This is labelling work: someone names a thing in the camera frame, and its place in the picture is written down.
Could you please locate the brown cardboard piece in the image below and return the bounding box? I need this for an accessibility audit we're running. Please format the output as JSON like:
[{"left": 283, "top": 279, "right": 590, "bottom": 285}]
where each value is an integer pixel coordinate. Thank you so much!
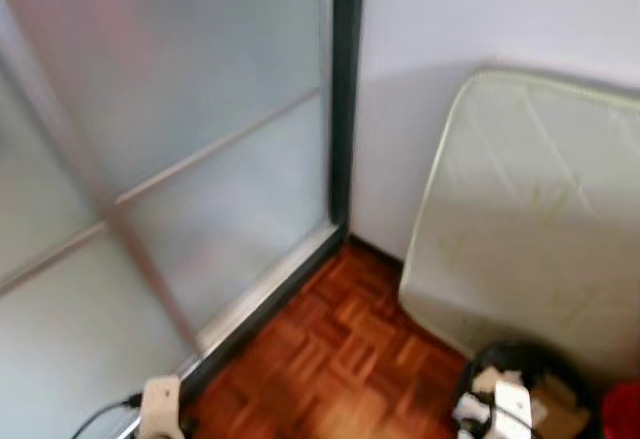
[{"left": 530, "top": 374, "right": 591, "bottom": 439}]

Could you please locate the large red cushion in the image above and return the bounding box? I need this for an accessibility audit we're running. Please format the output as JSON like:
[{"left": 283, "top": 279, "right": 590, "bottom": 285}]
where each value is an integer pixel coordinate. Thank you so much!
[{"left": 600, "top": 381, "right": 640, "bottom": 439}]

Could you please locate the frosted glass sliding door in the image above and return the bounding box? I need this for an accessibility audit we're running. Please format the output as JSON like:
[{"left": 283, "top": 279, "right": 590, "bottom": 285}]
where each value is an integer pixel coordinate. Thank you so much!
[{"left": 0, "top": 0, "right": 341, "bottom": 439}]

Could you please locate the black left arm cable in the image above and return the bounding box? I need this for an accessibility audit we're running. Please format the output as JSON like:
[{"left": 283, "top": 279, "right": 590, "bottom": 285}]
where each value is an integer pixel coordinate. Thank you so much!
[{"left": 72, "top": 394, "right": 146, "bottom": 439}]

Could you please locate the white green quilted mattress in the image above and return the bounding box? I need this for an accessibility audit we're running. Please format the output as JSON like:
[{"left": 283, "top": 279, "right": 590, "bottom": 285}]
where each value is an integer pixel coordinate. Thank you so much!
[{"left": 398, "top": 67, "right": 640, "bottom": 390}]

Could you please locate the black waste bin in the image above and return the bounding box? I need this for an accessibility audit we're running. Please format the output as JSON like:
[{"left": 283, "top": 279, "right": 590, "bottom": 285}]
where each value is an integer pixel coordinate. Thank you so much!
[{"left": 455, "top": 339, "right": 606, "bottom": 439}]

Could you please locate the dark wooden baseboard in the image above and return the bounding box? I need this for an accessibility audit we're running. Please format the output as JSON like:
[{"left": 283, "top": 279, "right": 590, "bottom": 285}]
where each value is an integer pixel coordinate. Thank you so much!
[{"left": 345, "top": 236, "right": 406, "bottom": 266}]

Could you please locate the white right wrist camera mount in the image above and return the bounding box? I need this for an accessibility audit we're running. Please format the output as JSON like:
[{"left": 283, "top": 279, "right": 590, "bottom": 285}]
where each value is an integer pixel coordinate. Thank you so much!
[{"left": 490, "top": 379, "right": 533, "bottom": 439}]

